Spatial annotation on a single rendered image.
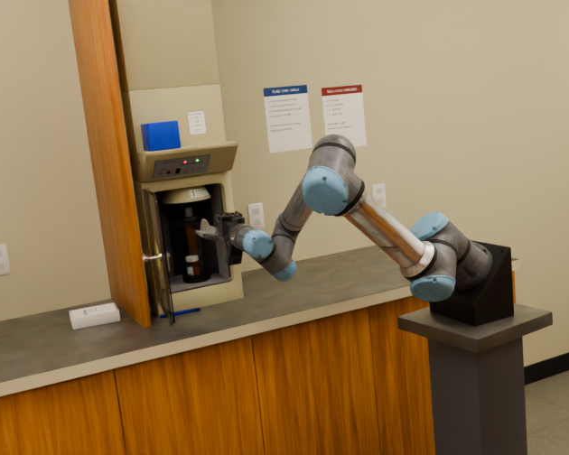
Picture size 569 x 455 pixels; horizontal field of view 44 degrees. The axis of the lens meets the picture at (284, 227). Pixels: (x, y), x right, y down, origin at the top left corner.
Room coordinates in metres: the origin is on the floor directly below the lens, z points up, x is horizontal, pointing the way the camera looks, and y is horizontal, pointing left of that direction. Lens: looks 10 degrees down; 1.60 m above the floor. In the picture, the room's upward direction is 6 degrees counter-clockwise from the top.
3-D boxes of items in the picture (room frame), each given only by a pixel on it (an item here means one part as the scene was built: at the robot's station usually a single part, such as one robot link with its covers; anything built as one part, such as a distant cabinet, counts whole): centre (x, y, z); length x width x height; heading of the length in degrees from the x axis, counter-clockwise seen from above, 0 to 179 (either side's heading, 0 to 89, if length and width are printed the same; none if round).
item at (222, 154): (2.34, 0.29, 1.46); 0.32 x 0.11 x 0.10; 115
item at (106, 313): (2.35, 0.69, 0.96); 0.16 x 0.12 x 0.04; 110
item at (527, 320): (2.01, -0.54, 0.92); 0.32 x 0.32 x 0.04; 32
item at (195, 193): (2.49, 0.34, 1.34); 0.18 x 0.18 x 0.05
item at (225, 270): (2.50, 0.37, 1.19); 0.26 x 0.24 x 0.35; 115
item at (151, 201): (2.17, 0.41, 1.19); 0.30 x 0.01 x 0.40; 16
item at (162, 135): (2.30, 0.37, 1.56); 0.10 x 0.10 x 0.09; 25
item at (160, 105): (2.51, 0.37, 1.33); 0.32 x 0.25 x 0.77; 115
